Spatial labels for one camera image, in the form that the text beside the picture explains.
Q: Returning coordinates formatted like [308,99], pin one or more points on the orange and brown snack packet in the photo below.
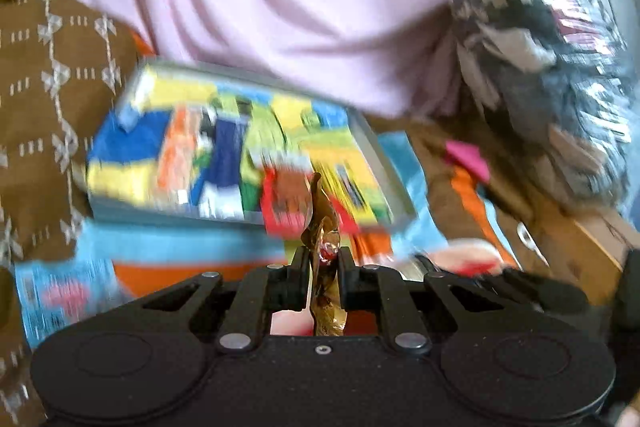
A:
[322,217]

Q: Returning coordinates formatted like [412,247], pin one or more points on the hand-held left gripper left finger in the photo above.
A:
[299,277]

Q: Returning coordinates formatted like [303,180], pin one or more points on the clear plastic bag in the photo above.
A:
[565,72]

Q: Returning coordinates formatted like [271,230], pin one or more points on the pink and blue snack packet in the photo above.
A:
[65,299]

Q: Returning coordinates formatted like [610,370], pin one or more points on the grey tray with cartoon picture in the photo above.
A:
[125,157]

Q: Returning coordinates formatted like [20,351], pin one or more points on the pink cloth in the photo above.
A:
[280,7]

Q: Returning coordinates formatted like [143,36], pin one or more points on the colourful printed blanket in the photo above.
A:
[160,279]

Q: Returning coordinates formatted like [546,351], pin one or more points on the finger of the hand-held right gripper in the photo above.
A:
[545,292]

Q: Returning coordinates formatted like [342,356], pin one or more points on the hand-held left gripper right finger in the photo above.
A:
[347,282]

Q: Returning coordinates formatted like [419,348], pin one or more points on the yellow and green snack packet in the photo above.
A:
[352,184]

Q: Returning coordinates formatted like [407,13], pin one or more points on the rice cracker packet orange label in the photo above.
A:
[177,152]

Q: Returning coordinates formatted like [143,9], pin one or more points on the brown patterned pillow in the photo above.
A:
[55,107]

